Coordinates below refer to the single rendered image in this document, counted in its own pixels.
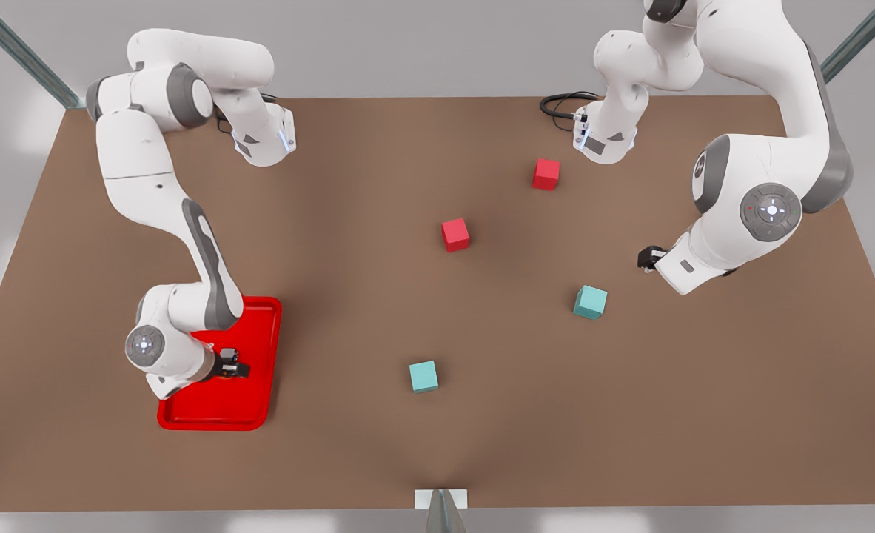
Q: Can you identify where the red plastic tray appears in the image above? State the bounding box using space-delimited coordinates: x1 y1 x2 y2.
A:
157 296 283 432

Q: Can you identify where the teal cube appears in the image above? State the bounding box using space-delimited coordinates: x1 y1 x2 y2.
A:
409 361 440 395
573 285 609 321

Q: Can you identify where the red cube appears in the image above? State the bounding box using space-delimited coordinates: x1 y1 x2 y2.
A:
440 218 472 253
532 158 561 192

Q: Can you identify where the black cable loop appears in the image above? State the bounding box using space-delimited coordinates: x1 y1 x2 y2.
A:
540 91 603 134

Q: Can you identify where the silver frame post with foot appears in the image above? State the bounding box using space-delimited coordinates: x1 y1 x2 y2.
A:
415 488 469 533

